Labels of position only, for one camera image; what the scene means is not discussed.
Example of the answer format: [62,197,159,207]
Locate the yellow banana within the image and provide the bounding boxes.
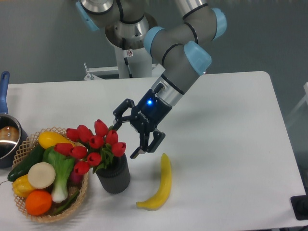
[136,153,172,211]

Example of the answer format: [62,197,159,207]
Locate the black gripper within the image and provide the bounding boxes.
[113,89,172,159]

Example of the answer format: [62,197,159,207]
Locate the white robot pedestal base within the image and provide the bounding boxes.
[84,13,157,80]

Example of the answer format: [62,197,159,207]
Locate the white round radish slice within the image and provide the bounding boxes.
[27,162,56,189]

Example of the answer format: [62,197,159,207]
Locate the dark grey ribbed vase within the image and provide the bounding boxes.
[96,154,130,194]

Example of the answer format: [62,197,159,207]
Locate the black device at table edge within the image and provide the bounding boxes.
[290,195,308,220]

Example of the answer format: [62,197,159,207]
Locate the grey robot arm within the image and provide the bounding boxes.
[76,0,227,158]

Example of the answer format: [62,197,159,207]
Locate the green bean pod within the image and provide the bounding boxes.
[51,191,79,216]

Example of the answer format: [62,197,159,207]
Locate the red tulip bouquet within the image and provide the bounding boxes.
[54,119,126,175]

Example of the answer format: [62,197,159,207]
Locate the woven wicker basket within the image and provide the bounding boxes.
[13,127,89,223]

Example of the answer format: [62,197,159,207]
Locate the yellow bell pepper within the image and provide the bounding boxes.
[12,174,36,198]

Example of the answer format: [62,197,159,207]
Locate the dark green cucumber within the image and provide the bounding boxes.
[7,144,45,182]

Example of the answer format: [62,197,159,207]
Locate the orange fruit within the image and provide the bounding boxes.
[26,190,52,216]

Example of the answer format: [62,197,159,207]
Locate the blue handled saucepan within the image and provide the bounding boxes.
[0,71,27,168]

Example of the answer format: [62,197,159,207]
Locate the white frame at right edge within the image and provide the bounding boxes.
[287,82,308,123]

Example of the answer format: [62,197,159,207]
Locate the yellow squash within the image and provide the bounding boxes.
[38,131,75,149]

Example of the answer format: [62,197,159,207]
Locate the green bok choy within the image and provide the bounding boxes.
[43,146,75,203]

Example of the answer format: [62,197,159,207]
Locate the purple red radish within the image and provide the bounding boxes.
[69,171,83,184]

